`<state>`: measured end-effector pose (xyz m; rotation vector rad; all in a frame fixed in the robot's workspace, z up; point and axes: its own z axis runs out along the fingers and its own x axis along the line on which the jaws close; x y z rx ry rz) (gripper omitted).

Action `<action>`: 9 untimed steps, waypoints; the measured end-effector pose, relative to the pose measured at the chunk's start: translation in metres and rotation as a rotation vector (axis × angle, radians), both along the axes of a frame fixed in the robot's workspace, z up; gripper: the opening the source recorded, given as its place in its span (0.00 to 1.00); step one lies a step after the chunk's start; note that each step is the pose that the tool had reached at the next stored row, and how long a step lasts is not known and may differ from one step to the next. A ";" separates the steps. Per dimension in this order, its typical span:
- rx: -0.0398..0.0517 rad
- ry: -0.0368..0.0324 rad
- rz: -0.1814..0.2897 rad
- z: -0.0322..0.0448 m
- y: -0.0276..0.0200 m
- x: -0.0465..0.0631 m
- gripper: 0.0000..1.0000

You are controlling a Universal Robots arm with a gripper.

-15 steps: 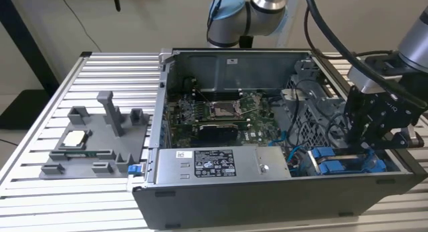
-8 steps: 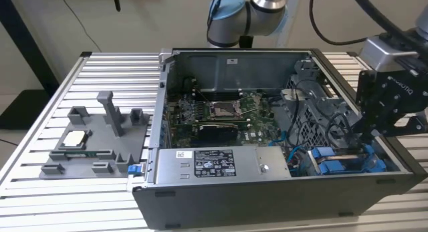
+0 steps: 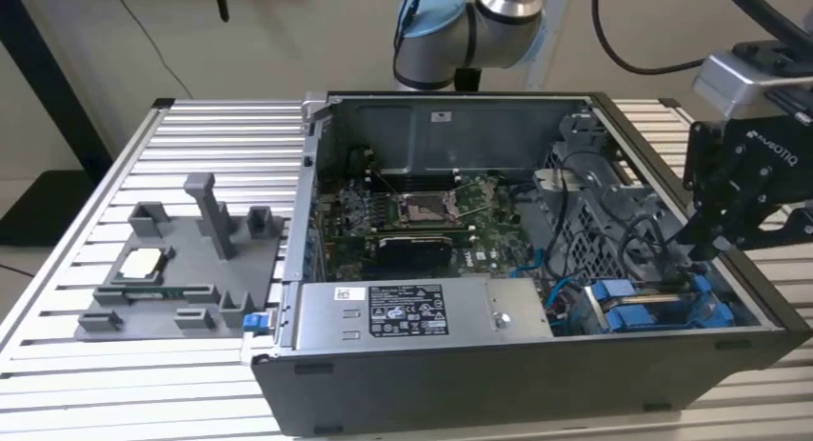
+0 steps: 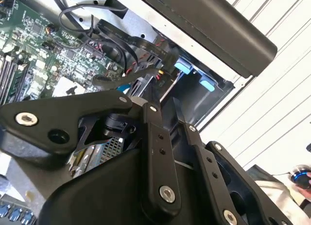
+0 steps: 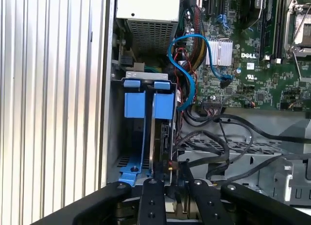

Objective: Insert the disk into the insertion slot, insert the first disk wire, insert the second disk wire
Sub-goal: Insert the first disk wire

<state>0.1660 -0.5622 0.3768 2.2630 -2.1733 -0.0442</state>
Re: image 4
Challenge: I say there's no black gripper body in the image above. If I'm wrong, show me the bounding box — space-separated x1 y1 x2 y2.
37 127 221 225

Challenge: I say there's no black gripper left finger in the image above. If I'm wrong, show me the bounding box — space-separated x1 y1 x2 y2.
0 84 183 219

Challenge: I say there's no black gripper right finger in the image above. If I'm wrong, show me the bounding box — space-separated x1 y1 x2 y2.
173 97 292 225

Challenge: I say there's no round black blue-ring tool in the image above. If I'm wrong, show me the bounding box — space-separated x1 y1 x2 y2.
287 164 311 188

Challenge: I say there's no hard disk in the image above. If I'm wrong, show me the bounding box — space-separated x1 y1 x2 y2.
173 56 217 93

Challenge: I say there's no person's hand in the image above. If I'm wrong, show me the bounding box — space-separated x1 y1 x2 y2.
294 171 311 199

